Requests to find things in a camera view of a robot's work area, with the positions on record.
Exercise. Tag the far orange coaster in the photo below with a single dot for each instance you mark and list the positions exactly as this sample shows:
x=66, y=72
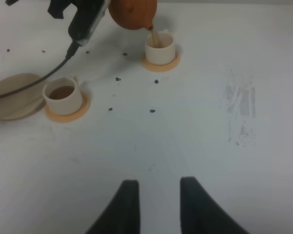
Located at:
x=160, y=68

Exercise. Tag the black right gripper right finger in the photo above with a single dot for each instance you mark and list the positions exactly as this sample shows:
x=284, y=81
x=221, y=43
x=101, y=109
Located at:
x=200, y=214

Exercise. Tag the orange coaster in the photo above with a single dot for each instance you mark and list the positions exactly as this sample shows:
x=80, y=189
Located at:
x=160, y=68
x=72, y=117

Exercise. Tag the near orange coaster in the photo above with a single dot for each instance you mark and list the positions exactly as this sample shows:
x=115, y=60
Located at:
x=72, y=117

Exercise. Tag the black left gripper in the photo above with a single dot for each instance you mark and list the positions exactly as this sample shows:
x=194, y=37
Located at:
x=57, y=7

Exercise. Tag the white teacup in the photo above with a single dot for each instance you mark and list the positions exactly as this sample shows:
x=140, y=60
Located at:
x=63, y=96
x=163, y=55

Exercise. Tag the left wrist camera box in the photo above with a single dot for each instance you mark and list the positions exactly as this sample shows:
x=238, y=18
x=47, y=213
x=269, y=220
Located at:
x=86, y=19

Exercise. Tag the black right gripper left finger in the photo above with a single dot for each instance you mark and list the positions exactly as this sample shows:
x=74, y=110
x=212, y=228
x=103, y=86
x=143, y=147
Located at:
x=122, y=215

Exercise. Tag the beige round teapot saucer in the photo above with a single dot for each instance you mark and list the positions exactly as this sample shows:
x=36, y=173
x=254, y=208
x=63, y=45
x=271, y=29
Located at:
x=22, y=104

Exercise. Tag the brown clay teapot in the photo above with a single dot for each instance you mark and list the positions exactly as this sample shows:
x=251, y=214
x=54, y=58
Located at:
x=133, y=14

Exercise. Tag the far white teacup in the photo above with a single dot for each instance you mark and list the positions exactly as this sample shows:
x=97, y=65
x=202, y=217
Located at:
x=163, y=55

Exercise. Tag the near white teacup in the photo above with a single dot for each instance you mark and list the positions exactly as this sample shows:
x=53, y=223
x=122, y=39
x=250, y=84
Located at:
x=63, y=96

